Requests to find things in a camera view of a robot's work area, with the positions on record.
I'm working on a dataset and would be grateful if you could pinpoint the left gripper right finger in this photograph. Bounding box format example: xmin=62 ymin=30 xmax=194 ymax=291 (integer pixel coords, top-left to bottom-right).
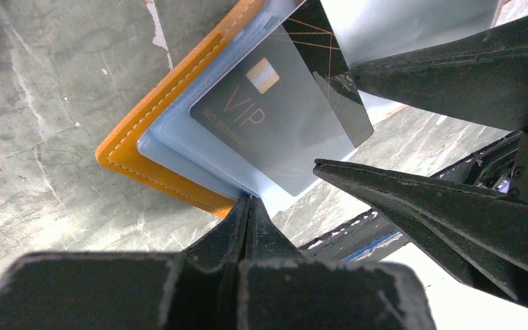
xmin=236 ymin=197 xmax=435 ymax=329

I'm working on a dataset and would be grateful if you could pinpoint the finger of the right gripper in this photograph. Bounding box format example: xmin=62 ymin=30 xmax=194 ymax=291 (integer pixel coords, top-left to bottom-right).
xmin=351 ymin=16 xmax=528 ymax=131
xmin=313 ymin=159 xmax=528 ymax=308

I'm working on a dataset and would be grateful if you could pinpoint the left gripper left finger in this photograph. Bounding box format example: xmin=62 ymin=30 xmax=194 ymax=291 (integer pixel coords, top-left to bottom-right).
xmin=0 ymin=197 xmax=248 ymax=329

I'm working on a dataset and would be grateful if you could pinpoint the black VIP credit card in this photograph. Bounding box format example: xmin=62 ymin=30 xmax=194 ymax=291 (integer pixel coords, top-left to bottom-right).
xmin=190 ymin=1 xmax=373 ymax=197

